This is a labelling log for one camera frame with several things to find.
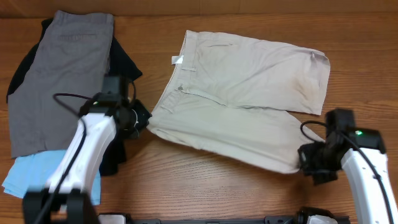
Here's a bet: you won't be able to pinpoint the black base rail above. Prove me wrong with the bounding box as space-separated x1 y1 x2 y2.
98 207 352 224

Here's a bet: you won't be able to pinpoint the light blue shorts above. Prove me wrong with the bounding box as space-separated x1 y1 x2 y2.
1 149 102 206

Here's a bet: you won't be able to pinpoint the black garment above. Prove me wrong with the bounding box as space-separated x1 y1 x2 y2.
6 18 142 176

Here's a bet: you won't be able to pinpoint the beige khaki shorts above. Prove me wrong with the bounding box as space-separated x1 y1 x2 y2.
148 30 330 174

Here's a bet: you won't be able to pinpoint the grey shorts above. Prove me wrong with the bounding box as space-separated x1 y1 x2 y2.
8 11 114 157

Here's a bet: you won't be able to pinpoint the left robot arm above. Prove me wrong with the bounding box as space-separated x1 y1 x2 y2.
22 76 152 224

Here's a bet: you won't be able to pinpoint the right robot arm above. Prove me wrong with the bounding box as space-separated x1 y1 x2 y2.
298 108 397 223

